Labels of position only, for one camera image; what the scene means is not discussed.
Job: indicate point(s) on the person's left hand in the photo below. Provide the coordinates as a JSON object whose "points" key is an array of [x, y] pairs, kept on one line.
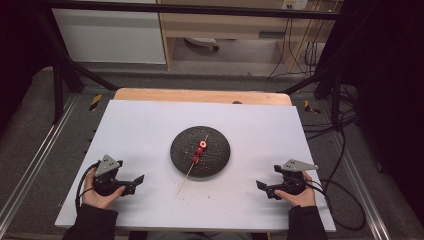
{"points": [[96, 198]]}

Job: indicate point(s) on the wooden table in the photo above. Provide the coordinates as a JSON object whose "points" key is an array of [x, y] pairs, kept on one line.
{"points": [[200, 96]]}

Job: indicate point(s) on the grey power strip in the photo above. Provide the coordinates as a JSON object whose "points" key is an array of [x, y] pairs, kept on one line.
{"points": [[200, 41]]}

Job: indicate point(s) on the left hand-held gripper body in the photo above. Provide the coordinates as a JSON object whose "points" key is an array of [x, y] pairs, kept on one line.
{"points": [[106, 166]]}

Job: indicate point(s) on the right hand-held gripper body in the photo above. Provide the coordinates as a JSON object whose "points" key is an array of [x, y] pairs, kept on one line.
{"points": [[293, 178]]}

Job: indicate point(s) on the white cabinet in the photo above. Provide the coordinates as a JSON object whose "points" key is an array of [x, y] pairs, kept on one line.
{"points": [[106, 36]]}

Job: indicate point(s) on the aluminium floor rail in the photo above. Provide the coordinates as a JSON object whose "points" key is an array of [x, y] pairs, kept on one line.
{"points": [[36, 156], [363, 186]]}

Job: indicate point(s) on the white table board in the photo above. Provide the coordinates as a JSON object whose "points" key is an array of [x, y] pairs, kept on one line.
{"points": [[140, 133]]}

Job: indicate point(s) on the black metal frame stand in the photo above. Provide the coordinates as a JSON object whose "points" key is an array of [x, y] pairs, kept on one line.
{"points": [[63, 66], [328, 86]]}

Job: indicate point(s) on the black round plate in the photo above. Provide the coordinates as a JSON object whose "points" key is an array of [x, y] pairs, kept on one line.
{"points": [[186, 150]]}

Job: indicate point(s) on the black metal frame bar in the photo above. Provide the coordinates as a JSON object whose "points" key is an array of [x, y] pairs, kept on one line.
{"points": [[200, 9]]}

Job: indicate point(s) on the white wall socket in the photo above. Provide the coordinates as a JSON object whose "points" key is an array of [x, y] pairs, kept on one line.
{"points": [[295, 4]]}

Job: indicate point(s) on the light wooden desk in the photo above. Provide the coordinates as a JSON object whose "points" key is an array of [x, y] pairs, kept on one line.
{"points": [[216, 25]]}

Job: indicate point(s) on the thin bamboo skewer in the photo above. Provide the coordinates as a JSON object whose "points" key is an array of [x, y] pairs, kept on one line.
{"points": [[185, 180]]}

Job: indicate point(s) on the person's right hand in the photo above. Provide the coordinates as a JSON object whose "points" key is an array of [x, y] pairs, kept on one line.
{"points": [[301, 199]]}

